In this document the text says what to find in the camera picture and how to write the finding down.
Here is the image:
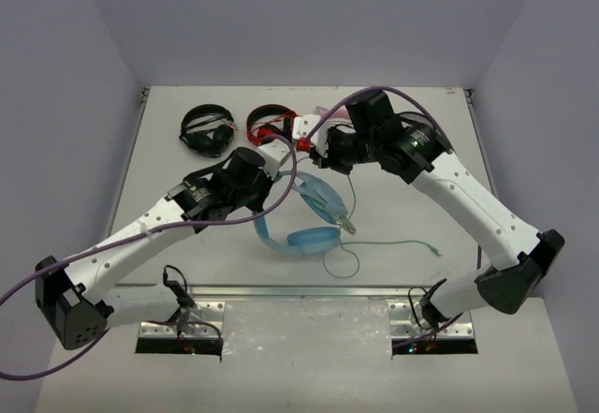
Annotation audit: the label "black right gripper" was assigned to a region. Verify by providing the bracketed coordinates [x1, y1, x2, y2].
[310, 126, 379, 176]

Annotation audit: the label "light blue headphones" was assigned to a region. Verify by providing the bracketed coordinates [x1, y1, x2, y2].
[254, 170, 356, 258]

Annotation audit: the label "green headphone cable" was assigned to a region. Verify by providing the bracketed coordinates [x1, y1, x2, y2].
[313, 164, 445, 281]

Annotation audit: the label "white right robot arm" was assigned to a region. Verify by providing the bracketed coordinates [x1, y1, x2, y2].
[294, 86, 565, 332]

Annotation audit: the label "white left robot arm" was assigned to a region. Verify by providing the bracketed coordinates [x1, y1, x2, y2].
[35, 140, 289, 350]

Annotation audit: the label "pink blue cat-ear headphones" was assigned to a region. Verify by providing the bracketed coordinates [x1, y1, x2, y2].
[315, 106, 349, 119]

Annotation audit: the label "red black headphones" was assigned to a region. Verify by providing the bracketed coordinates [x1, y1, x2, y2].
[246, 104, 298, 146]

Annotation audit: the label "white black headphones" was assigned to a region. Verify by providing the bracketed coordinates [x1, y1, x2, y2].
[398, 111, 439, 140]

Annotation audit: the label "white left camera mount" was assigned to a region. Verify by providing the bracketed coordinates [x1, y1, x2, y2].
[256, 139, 291, 182]

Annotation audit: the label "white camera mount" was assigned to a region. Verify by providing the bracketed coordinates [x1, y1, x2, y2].
[291, 114, 331, 157]
[256, 139, 291, 182]

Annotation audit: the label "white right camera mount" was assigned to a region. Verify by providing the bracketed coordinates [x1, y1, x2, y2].
[291, 114, 331, 157]

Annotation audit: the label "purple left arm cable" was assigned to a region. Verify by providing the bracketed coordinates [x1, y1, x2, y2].
[0, 132, 299, 381]

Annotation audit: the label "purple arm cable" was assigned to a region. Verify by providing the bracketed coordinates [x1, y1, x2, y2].
[0, 132, 299, 381]
[306, 85, 453, 152]

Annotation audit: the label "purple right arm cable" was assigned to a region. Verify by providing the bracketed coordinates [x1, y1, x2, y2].
[306, 85, 453, 152]

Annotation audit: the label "left metal mounting bracket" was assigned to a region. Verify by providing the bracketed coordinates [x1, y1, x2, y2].
[138, 300, 226, 340]

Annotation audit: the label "metal mounting bracket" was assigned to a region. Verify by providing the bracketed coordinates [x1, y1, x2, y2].
[138, 300, 226, 340]
[387, 298, 475, 340]

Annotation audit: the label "aluminium table rail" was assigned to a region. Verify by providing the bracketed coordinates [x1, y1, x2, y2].
[114, 283, 478, 302]

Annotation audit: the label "right metal mounting bracket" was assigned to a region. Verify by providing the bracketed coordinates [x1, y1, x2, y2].
[387, 298, 475, 340]

